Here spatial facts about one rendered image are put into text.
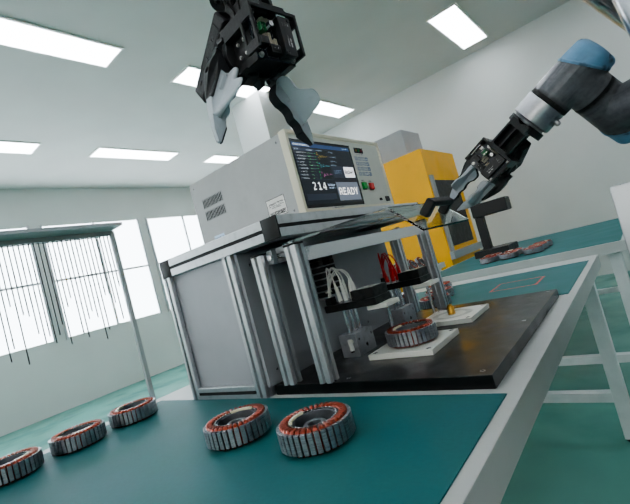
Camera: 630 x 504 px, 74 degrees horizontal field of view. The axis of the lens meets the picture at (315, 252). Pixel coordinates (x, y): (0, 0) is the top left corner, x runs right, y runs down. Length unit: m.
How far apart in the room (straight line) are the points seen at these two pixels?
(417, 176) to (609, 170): 2.46
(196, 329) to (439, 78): 6.04
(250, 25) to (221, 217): 0.69
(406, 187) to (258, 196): 3.77
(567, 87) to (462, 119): 5.67
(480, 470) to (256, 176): 0.79
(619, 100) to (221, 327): 0.89
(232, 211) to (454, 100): 5.70
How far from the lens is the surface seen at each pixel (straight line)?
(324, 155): 1.08
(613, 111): 0.90
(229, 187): 1.12
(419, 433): 0.60
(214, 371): 1.09
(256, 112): 5.43
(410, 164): 4.72
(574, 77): 0.88
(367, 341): 1.02
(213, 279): 1.01
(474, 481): 0.49
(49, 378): 7.17
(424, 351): 0.86
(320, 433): 0.60
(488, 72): 6.55
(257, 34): 0.51
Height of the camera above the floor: 0.99
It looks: 2 degrees up
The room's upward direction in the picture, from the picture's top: 15 degrees counter-clockwise
